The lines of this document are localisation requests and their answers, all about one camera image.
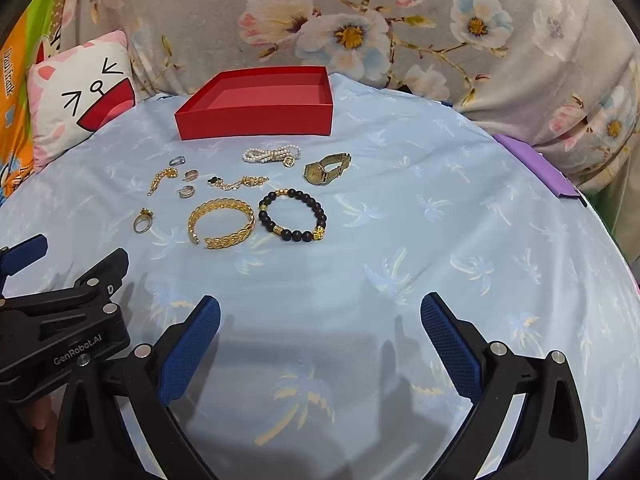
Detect grey floral blanket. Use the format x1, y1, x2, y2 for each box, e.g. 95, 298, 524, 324
65, 0, 640, 196

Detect person's left hand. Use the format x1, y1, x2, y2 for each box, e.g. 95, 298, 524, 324
20, 394, 57, 475

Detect white pearl bracelet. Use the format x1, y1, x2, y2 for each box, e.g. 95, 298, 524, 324
242, 144, 302, 167

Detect gold wrist watch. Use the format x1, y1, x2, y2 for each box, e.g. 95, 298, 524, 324
303, 152, 352, 187

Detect gold black clover chain bracelet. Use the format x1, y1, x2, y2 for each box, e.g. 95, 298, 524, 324
207, 175, 270, 192

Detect red cardboard box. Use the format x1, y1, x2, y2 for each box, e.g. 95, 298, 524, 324
174, 66, 334, 141

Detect gold leaf cuff bangle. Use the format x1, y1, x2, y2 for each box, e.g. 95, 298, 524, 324
187, 199, 257, 251

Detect light blue palm-print bedsheet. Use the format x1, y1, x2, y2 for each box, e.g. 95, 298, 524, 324
0, 72, 640, 480

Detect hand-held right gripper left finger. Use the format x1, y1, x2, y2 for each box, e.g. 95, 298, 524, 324
55, 295, 222, 480

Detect purple flat board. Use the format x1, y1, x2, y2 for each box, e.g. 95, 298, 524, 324
492, 132, 588, 208

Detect white cat face pillow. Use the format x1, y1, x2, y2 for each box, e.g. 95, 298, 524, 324
26, 30, 138, 167

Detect black bead bracelet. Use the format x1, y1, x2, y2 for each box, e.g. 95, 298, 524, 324
257, 189, 328, 242

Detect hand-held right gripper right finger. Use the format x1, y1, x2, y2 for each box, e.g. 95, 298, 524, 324
419, 292, 592, 480

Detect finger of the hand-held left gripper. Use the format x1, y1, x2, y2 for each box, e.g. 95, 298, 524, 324
0, 233, 49, 277
30, 247, 132, 317

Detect short gold chain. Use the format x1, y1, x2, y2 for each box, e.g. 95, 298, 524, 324
147, 166, 179, 197

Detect colourful printed cloth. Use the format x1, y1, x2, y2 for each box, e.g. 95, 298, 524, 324
0, 0, 68, 203

